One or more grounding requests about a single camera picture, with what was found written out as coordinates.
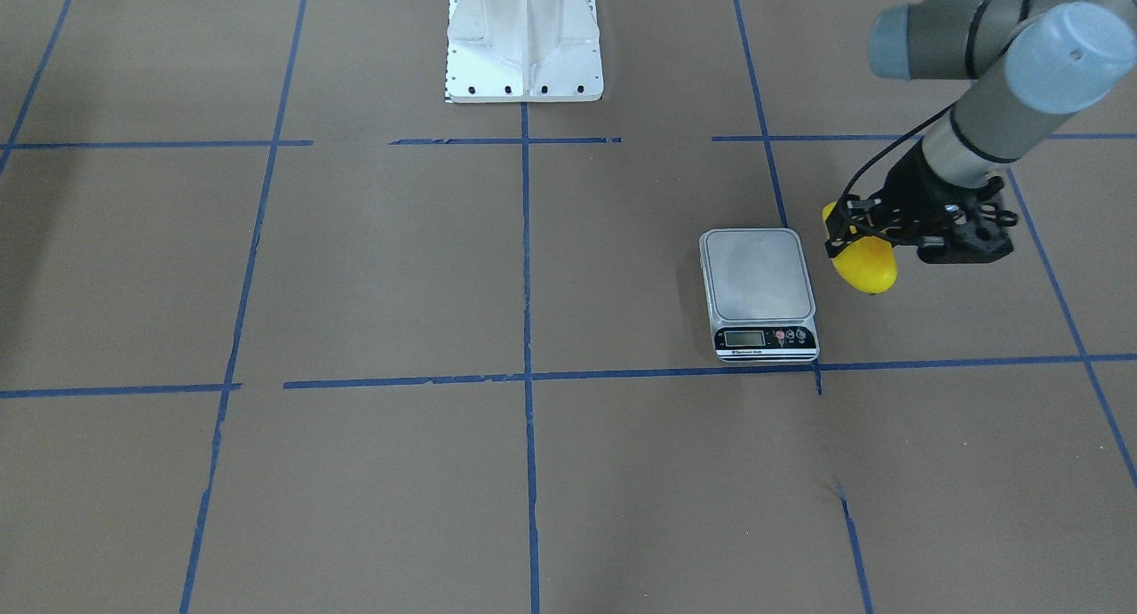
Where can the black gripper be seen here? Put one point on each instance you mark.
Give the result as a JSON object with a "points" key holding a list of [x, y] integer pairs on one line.
{"points": [[912, 187]]}

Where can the yellow mango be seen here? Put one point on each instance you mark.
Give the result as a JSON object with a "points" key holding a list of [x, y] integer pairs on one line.
{"points": [[867, 263]]}

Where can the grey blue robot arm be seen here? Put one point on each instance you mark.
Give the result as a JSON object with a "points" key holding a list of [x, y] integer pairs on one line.
{"points": [[1031, 66]]}

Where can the silver digital kitchen scale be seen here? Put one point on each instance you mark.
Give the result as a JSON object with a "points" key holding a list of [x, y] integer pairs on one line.
{"points": [[760, 300]]}

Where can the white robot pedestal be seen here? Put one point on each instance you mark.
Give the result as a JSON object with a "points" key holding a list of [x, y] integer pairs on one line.
{"points": [[510, 51]]}

